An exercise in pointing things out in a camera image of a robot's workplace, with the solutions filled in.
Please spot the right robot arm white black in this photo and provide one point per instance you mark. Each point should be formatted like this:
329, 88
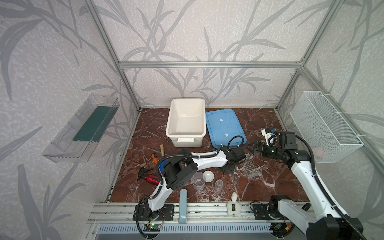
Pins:
331, 221

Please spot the white plastic storage bin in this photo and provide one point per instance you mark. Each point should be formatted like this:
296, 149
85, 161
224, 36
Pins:
186, 126

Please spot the light blue rectangular bar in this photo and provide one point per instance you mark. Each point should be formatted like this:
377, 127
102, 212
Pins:
183, 207

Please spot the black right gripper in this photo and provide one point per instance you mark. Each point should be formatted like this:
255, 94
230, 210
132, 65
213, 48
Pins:
263, 148

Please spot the clear wall shelf green liner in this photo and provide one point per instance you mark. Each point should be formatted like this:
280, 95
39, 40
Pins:
79, 138

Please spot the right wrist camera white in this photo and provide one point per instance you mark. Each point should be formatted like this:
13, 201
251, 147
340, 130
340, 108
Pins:
270, 136

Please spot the wooden handle brush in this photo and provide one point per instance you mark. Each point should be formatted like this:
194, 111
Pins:
162, 150

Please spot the pink object in basket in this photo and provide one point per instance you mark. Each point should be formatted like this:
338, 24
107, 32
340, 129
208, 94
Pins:
319, 152

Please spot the small clear plastic cup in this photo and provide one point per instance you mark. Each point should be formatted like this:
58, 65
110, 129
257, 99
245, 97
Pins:
219, 185

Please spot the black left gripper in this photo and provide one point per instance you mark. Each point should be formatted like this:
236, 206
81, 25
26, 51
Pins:
229, 167

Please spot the small white ceramic dish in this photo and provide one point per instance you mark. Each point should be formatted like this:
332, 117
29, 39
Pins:
208, 176

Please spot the red cylindrical tool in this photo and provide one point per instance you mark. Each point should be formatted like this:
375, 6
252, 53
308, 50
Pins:
152, 179

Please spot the white wire mesh basket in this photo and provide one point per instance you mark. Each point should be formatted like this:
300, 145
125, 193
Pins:
321, 125

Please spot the orange handled tool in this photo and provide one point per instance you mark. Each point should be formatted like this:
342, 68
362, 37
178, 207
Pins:
155, 158

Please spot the clear plastic measuring beaker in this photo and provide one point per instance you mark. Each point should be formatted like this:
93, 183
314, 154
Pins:
198, 181

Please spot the blue plastic bin lid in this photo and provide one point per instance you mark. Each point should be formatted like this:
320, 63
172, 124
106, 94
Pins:
225, 129

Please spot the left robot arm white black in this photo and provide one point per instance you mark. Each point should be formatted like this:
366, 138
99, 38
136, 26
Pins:
174, 172

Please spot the clear test tube rack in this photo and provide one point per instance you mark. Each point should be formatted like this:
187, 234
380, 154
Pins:
249, 169

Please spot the white plastic wash bottle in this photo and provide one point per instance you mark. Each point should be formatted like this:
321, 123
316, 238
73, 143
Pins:
234, 207

